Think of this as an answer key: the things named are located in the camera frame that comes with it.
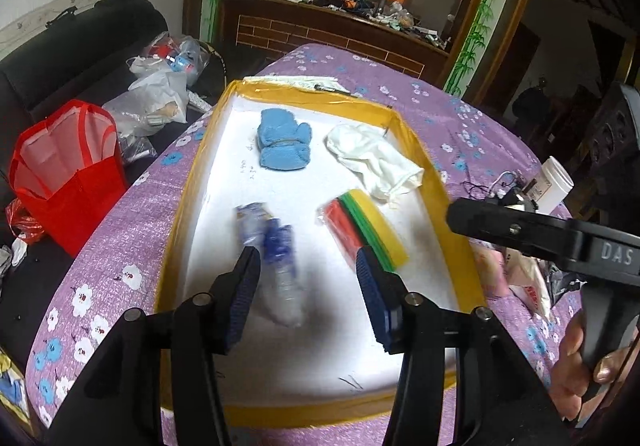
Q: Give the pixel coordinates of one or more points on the wooden brick-pattern counter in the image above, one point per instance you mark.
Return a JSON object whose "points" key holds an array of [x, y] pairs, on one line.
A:
{"points": [[300, 26]]}

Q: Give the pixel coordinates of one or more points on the clutter pile on counter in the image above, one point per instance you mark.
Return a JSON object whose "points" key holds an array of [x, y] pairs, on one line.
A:
{"points": [[390, 14]]}

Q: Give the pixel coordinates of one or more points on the blue knitted towel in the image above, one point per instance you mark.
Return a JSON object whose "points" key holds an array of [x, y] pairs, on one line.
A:
{"points": [[282, 141]]}

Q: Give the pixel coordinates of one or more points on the person's right hand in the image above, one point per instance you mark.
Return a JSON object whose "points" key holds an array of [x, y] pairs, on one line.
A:
{"points": [[567, 376]]}

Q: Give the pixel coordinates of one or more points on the red fabric shopping bag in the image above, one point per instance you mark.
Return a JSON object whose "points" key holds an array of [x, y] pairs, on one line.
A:
{"points": [[65, 206]]}

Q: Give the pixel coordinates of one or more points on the white plastic jar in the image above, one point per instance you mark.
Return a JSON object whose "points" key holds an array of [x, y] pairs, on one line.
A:
{"points": [[552, 181]]}

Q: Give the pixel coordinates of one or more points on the pack of coloured sponges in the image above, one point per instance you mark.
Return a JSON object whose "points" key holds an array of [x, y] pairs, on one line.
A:
{"points": [[380, 226]]}

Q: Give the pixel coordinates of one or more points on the red crinkled plastic bag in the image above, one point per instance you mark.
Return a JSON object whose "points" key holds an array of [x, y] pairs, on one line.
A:
{"points": [[22, 226]]}

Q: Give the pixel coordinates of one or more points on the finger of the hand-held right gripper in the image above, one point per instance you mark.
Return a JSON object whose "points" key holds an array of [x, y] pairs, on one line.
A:
{"points": [[500, 226]]}

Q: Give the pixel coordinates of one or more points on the white plastic bag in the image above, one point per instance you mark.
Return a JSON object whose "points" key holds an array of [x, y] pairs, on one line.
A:
{"points": [[155, 86]]}

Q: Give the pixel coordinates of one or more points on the white foam box yellow tape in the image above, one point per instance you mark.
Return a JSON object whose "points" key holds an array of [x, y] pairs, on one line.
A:
{"points": [[225, 176]]}

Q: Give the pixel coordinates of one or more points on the small black device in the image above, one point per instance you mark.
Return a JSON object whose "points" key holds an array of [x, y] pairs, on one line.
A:
{"points": [[515, 200]]}

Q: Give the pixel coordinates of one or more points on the clear crinkled plastic bag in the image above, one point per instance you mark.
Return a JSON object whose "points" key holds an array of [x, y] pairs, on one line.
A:
{"points": [[135, 121]]}

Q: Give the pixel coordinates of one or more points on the clear bag with red items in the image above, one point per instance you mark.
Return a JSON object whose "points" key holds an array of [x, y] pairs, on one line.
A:
{"points": [[180, 56]]}

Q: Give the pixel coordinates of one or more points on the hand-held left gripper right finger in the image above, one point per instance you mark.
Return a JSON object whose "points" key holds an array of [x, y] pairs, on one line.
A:
{"points": [[375, 296]]}

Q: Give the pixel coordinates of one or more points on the yellow blue printed bag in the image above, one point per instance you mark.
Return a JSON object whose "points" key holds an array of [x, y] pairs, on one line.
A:
{"points": [[12, 386]]}

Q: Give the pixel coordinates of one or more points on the dark cloth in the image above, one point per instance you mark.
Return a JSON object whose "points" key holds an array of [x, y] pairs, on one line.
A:
{"points": [[532, 101]]}

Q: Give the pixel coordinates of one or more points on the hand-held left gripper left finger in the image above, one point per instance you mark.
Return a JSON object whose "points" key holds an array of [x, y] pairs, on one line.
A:
{"points": [[245, 286]]}

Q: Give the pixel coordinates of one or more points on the white packet red print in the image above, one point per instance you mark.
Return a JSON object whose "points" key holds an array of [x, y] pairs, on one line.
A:
{"points": [[530, 281]]}

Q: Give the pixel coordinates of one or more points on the white cloth glove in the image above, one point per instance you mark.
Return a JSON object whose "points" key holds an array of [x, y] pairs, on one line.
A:
{"points": [[370, 156]]}

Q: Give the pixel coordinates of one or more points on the black sofa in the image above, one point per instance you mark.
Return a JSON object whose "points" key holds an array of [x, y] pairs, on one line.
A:
{"points": [[60, 56]]}

